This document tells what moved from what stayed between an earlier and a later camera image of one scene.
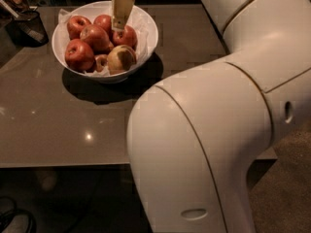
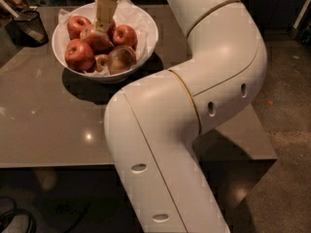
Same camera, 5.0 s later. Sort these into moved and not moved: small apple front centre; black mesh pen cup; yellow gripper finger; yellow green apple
Moved: yellow gripper finger
Not moved: black mesh pen cup; yellow green apple; small apple front centre
